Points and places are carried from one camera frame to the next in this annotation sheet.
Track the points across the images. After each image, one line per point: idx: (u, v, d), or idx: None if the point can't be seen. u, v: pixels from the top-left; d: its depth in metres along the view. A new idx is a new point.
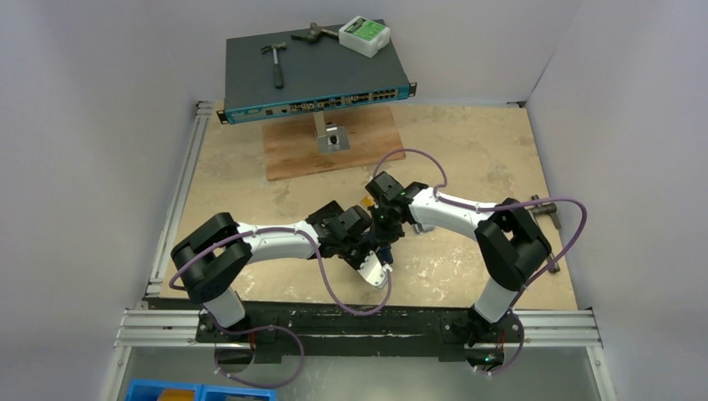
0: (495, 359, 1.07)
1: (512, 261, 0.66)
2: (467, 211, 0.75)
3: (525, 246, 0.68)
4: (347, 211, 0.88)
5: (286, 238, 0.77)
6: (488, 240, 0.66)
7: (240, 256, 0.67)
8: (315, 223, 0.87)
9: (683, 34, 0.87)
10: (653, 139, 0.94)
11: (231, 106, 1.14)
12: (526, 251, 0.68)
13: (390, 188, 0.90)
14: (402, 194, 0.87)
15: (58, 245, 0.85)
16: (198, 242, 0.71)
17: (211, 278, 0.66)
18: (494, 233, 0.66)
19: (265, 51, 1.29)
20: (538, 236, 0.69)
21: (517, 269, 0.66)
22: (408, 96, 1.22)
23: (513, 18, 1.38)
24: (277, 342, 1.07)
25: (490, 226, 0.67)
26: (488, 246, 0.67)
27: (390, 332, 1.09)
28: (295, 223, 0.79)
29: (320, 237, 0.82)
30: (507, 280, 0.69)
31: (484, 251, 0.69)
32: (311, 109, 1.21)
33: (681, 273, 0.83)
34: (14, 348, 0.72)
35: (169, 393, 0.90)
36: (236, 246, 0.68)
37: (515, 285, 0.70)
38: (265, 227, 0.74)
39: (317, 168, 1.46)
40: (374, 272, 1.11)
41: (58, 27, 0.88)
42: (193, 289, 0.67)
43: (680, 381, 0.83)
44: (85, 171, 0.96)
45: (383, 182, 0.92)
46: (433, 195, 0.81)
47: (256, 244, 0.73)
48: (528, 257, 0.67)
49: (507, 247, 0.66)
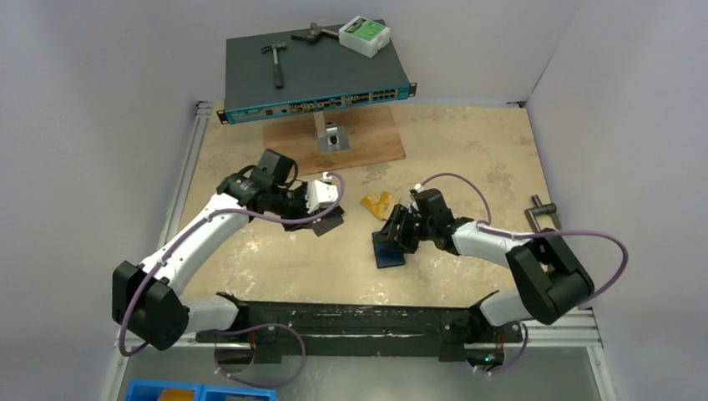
0: (496, 359, 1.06)
1: (543, 290, 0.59)
2: (503, 239, 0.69)
3: (562, 276, 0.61)
4: (264, 155, 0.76)
5: (209, 232, 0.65)
6: (518, 264, 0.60)
7: (169, 292, 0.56)
8: (230, 184, 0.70)
9: (684, 34, 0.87)
10: (654, 139, 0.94)
11: (231, 106, 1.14)
12: (562, 283, 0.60)
13: (440, 214, 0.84)
14: (448, 225, 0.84)
15: (58, 245, 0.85)
16: (119, 302, 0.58)
17: (162, 326, 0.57)
18: (525, 258, 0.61)
19: (265, 51, 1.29)
20: (579, 269, 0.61)
21: (549, 299, 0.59)
22: (408, 96, 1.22)
23: (513, 18, 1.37)
24: (277, 342, 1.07)
25: (523, 250, 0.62)
26: (518, 271, 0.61)
27: (390, 332, 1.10)
28: (204, 208, 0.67)
29: (246, 195, 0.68)
30: (537, 312, 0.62)
31: (516, 277, 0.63)
32: (311, 109, 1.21)
33: (681, 273, 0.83)
34: (15, 347, 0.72)
35: (169, 392, 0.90)
36: (158, 285, 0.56)
37: (547, 319, 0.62)
38: (171, 245, 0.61)
39: (316, 168, 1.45)
40: (315, 189, 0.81)
41: (59, 28, 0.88)
42: (157, 342, 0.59)
43: (680, 382, 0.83)
44: (84, 172, 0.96)
45: (436, 204, 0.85)
46: (475, 225, 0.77)
47: (178, 265, 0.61)
48: (564, 288, 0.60)
49: (538, 273, 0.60)
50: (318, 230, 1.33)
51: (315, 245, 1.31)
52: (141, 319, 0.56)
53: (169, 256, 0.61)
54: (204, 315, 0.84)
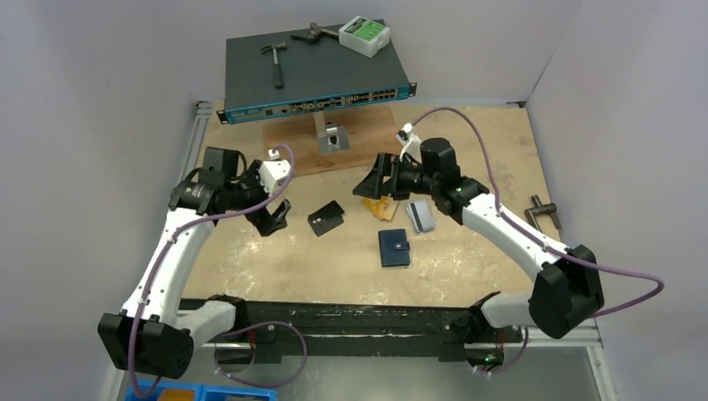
0: (496, 359, 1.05)
1: (564, 313, 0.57)
2: (532, 244, 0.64)
3: (581, 297, 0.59)
4: (207, 155, 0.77)
5: (179, 253, 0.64)
6: (550, 287, 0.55)
7: (161, 327, 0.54)
8: (180, 194, 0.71)
9: (684, 35, 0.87)
10: (653, 139, 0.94)
11: (231, 106, 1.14)
12: (579, 307, 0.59)
13: (449, 173, 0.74)
14: (456, 190, 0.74)
15: (59, 245, 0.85)
16: (118, 352, 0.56)
17: (169, 359, 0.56)
18: (559, 282, 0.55)
19: (265, 51, 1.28)
20: (598, 293, 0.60)
21: (564, 320, 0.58)
22: (408, 96, 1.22)
23: (513, 18, 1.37)
24: (277, 342, 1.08)
25: (558, 272, 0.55)
26: (546, 291, 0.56)
27: (390, 332, 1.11)
28: (165, 231, 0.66)
29: (204, 198, 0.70)
30: (544, 322, 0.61)
31: (537, 290, 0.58)
32: (311, 109, 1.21)
33: (681, 273, 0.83)
34: (16, 347, 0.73)
35: (169, 393, 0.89)
36: (148, 323, 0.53)
37: (551, 332, 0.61)
38: (146, 281, 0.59)
39: (316, 168, 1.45)
40: (266, 169, 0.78)
41: (60, 29, 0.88)
42: (174, 373, 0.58)
43: (680, 382, 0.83)
44: (85, 172, 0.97)
45: (447, 161, 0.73)
46: (495, 206, 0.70)
47: (163, 296, 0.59)
48: (581, 311, 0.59)
49: (565, 299, 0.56)
50: (318, 230, 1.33)
51: (315, 245, 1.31)
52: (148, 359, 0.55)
53: (149, 292, 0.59)
54: (204, 324, 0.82)
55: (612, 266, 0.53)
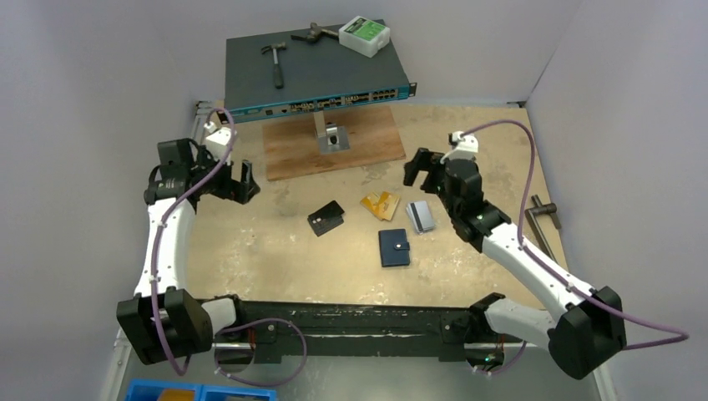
0: (496, 359, 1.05)
1: (585, 355, 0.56)
2: (554, 282, 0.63)
3: (604, 339, 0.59)
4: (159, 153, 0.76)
5: (174, 233, 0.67)
6: (573, 330, 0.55)
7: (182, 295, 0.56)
8: (154, 190, 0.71)
9: (684, 36, 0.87)
10: (653, 140, 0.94)
11: (231, 106, 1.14)
12: (602, 348, 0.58)
13: (471, 198, 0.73)
14: (478, 216, 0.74)
15: (58, 245, 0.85)
16: (142, 337, 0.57)
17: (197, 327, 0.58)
18: (582, 324, 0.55)
19: (265, 51, 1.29)
20: (621, 335, 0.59)
21: (586, 362, 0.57)
22: (408, 96, 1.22)
23: (513, 19, 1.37)
24: (277, 342, 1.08)
25: (580, 314, 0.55)
26: (568, 332, 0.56)
27: (390, 332, 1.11)
28: (151, 222, 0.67)
29: (179, 188, 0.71)
30: (563, 361, 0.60)
31: (558, 329, 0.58)
32: (311, 109, 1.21)
33: (681, 273, 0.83)
34: (16, 347, 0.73)
35: (169, 392, 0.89)
36: (169, 293, 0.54)
37: (571, 372, 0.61)
38: (149, 262, 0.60)
39: (316, 168, 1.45)
40: (215, 143, 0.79)
41: (60, 30, 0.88)
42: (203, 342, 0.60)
43: (680, 382, 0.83)
44: (85, 172, 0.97)
45: (471, 188, 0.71)
46: (518, 239, 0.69)
47: (171, 272, 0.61)
48: (603, 352, 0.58)
49: (588, 342, 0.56)
50: (318, 230, 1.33)
51: (315, 245, 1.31)
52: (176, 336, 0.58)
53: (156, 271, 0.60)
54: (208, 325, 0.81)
55: (640, 317, 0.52)
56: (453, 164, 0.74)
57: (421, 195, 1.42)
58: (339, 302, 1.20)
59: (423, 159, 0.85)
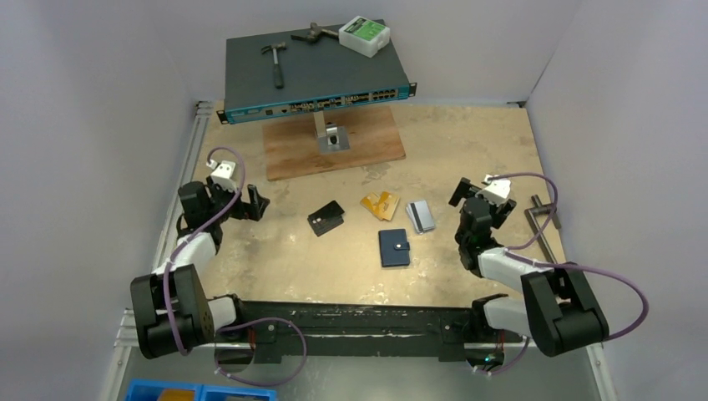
0: (496, 359, 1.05)
1: (551, 319, 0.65)
2: (524, 264, 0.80)
3: (575, 313, 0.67)
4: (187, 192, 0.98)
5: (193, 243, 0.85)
6: (531, 290, 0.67)
7: (187, 274, 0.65)
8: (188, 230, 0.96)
9: (685, 34, 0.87)
10: (654, 139, 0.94)
11: (231, 106, 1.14)
12: (573, 319, 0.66)
13: (477, 233, 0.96)
14: (477, 247, 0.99)
15: (58, 245, 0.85)
16: (146, 315, 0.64)
17: (195, 305, 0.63)
18: (539, 285, 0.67)
19: (265, 51, 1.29)
20: (593, 309, 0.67)
21: (556, 329, 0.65)
22: (408, 96, 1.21)
23: (513, 18, 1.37)
24: (277, 342, 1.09)
25: (538, 277, 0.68)
26: (530, 295, 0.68)
27: (390, 332, 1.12)
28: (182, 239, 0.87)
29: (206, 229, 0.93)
30: (542, 337, 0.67)
31: (527, 300, 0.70)
32: (311, 109, 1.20)
33: (682, 273, 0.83)
34: (15, 347, 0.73)
35: (168, 393, 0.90)
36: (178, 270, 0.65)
37: (549, 349, 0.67)
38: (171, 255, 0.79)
39: (316, 168, 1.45)
40: (221, 178, 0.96)
41: (58, 28, 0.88)
42: (199, 329, 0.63)
43: (682, 383, 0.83)
44: (85, 171, 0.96)
45: (480, 224, 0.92)
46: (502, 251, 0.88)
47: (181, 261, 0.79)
48: (574, 325, 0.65)
49: (549, 303, 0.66)
50: (318, 230, 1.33)
51: (315, 245, 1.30)
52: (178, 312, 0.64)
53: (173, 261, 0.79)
54: None
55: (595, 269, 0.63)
56: (472, 204, 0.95)
57: (421, 195, 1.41)
58: (339, 302, 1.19)
59: (462, 189, 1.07)
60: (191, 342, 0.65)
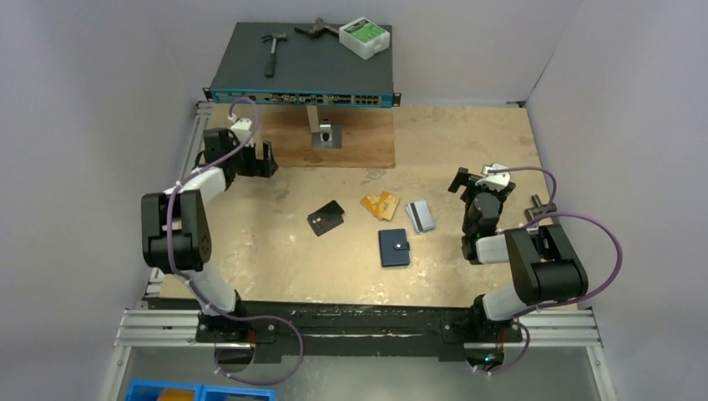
0: (495, 359, 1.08)
1: (530, 263, 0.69)
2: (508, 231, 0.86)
3: (556, 264, 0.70)
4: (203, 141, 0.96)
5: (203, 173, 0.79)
6: (513, 240, 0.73)
7: (193, 196, 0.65)
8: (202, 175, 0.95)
9: (685, 36, 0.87)
10: (653, 140, 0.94)
11: (217, 85, 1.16)
12: (553, 268, 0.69)
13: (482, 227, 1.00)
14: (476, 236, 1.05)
15: (57, 245, 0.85)
16: (151, 225, 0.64)
17: (198, 228, 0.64)
18: (520, 236, 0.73)
19: (265, 40, 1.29)
20: (573, 261, 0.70)
21: (534, 273, 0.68)
22: (393, 104, 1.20)
23: (513, 19, 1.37)
24: (277, 342, 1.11)
25: (519, 230, 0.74)
26: (513, 246, 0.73)
27: (390, 332, 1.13)
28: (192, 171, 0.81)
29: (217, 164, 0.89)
30: (523, 288, 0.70)
31: (511, 253, 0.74)
32: (294, 102, 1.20)
33: (682, 274, 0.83)
34: (14, 347, 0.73)
35: (169, 393, 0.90)
36: (186, 192, 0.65)
37: (529, 298, 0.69)
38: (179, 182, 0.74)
39: (305, 162, 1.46)
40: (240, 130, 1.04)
41: (58, 28, 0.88)
42: (197, 251, 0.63)
43: (683, 383, 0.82)
44: (84, 172, 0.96)
45: (487, 220, 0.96)
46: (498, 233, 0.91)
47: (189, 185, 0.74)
48: (556, 274, 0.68)
49: (529, 251, 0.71)
50: (318, 230, 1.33)
51: (315, 245, 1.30)
52: (180, 233, 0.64)
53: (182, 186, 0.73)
54: None
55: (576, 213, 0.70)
56: (479, 200, 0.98)
57: (422, 195, 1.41)
58: (338, 302, 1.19)
59: (461, 178, 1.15)
60: (188, 262, 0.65)
